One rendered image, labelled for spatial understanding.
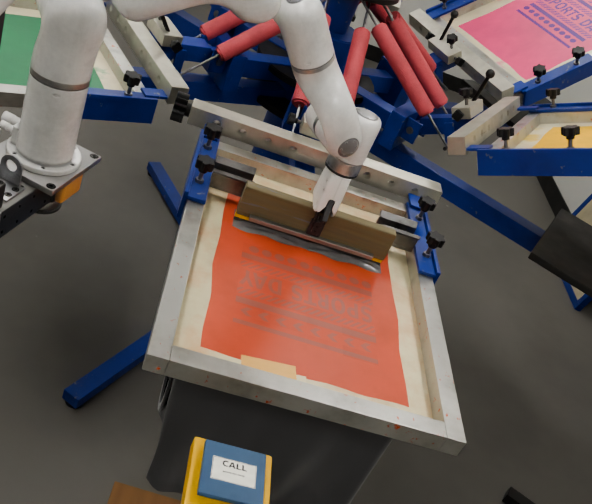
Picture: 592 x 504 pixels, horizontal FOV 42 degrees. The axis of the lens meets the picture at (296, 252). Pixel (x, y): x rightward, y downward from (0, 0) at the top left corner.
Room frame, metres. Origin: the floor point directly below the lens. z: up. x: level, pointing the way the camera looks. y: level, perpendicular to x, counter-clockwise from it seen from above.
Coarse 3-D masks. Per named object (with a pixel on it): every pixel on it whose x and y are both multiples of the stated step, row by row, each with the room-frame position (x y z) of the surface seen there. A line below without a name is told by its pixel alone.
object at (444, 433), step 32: (256, 160) 1.68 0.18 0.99; (352, 192) 1.74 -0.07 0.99; (192, 224) 1.31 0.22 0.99; (192, 256) 1.21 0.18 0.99; (416, 288) 1.47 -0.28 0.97; (160, 320) 1.00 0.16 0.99; (160, 352) 0.93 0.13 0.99; (192, 352) 0.96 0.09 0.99; (224, 384) 0.95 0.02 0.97; (256, 384) 0.96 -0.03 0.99; (288, 384) 0.99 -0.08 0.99; (448, 384) 1.18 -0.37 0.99; (320, 416) 0.99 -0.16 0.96; (352, 416) 1.00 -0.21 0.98; (384, 416) 1.02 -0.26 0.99; (416, 416) 1.05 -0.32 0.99; (448, 416) 1.09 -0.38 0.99; (448, 448) 1.04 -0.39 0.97
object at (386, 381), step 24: (336, 264) 1.46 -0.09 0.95; (384, 264) 1.54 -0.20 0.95; (384, 288) 1.45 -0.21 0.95; (384, 312) 1.36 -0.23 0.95; (384, 336) 1.28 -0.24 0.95; (312, 360) 1.12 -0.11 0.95; (336, 360) 1.15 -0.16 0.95; (384, 360) 1.21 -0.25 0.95; (336, 384) 1.09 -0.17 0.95; (360, 384) 1.11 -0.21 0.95; (384, 384) 1.14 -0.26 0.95
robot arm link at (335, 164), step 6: (330, 156) 1.47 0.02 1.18; (330, 162) 1.47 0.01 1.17; (336, 162) 1.46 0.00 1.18; (342, 162) 1.46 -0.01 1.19; (336, 168) 1.46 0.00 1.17; (342, 168) 1.46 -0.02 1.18; (348, 168) 1.46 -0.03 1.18; (354, 168) 1.46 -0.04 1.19; (360, 168) 1.48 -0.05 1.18; (342, 174) 1.46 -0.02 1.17; (348, 174) 1.46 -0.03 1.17; (354, 174) 1.47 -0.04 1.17
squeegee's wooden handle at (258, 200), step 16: (256, 192) 1.44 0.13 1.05; (272, 192) 1.46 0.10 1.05; (240, 208) 1.44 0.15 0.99; (256, 208) 1.45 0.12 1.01; (272, 208) 1.45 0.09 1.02; (288, 208) 1.46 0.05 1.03; (304, 208) 1.47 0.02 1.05; (288, 224) 1.46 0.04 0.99; (304, 224) 1.47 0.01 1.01; (336, 224) 1.49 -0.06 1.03; (352, 224) 1.49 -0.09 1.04; (368, 224) 1.51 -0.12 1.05; (336, 240) 1.49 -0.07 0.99; (352, 240) 1.50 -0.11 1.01; (368, 240) 1.50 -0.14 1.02; (384, 240) 1.51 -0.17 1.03; (384, 256) 1.52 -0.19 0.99
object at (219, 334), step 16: (224, 208) 1.48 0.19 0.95; (224, 224) 1.42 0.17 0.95; (224, 240) 1.36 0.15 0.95; (240, 240) 1.39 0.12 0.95; (256, 240) 1.41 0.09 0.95; (272, 240) 1.44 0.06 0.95; (224, 256) 1.31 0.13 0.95; (240, 256) 1.33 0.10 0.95; (304, 256) 1.43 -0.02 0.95; (224, 272) 1.26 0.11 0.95; (224, 288) 1.21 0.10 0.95; (224, 304) 1.16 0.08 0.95; (208, 320) 1.10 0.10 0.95; (224, 320) 1.12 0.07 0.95; (208, 336) 1.06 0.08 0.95; (224, 336) 1.08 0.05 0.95; (240, 336) 1.10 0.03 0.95; (256, 336) 1.11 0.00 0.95; (272, 336) 1.13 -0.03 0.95; (224, 352) 1.04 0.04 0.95; (240, 352) 1.06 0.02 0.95; (256, 352) 1.07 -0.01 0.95; (272, 352) 1.09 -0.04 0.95; (288, 352) 1.11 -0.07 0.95; (304, 352) 1.13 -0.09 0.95; (304, 368) 1.09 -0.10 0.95
